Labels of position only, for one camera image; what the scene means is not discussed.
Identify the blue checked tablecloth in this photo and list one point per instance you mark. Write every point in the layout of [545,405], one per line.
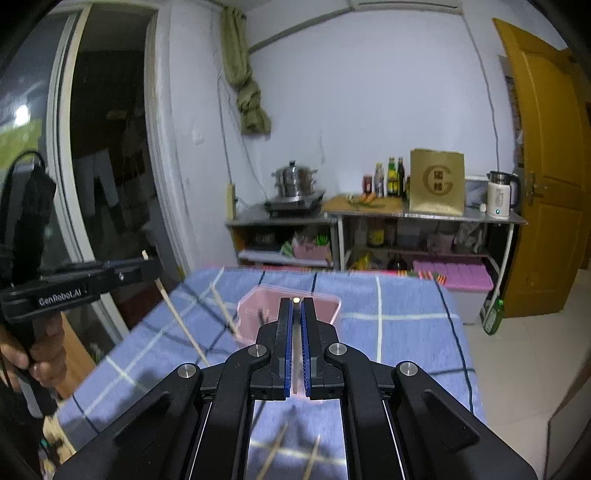
[132,419]

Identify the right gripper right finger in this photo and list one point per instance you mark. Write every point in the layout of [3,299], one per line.
[334,370]

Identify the olive green hanging cloth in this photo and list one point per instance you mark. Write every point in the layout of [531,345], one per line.
[238,73]

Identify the wooden chopstick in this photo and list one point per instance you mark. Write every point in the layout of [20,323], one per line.
[297,368]
[178,313]
[312,459]
[225,313]
[272,454]

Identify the green bottle on floor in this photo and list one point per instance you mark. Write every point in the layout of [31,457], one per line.
[494,317]

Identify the green oil bottle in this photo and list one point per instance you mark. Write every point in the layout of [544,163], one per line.
[392,178]

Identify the metal kitchen shelf table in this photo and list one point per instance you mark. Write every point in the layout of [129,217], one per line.
[370,241]

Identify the stainless steel steamer pot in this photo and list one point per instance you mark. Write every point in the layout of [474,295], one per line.
[294,180]

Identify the pink plastic utensil basket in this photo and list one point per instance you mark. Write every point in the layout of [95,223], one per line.
[262,306]

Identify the red sauce jar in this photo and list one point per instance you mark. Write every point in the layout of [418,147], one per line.
[368,184]

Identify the gold paper bag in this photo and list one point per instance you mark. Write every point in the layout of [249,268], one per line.
[437,182]

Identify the pink storage box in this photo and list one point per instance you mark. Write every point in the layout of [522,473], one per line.
[467,280]

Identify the yellow wooden door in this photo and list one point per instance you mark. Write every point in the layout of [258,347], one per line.
[553,96]

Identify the white sliding door frame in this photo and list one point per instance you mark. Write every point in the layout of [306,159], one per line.
[160,130]

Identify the dark soy sauce bottle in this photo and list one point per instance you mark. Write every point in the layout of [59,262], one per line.
[401,178]

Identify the white electric kettle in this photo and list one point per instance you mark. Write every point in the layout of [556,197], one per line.
[503,194]

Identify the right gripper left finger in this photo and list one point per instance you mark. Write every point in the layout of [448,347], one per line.
[225,395]

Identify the clear seasoning bottle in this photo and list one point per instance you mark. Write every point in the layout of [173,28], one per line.
[379,181]

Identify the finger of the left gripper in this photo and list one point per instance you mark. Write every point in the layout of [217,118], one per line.
[121,273]

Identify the black induction cooker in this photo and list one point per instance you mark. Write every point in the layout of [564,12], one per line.
[294,206]

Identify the wooden cutting board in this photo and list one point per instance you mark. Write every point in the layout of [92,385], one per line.
[352,204]

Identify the person's left hand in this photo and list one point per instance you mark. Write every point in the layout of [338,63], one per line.
[45,360]

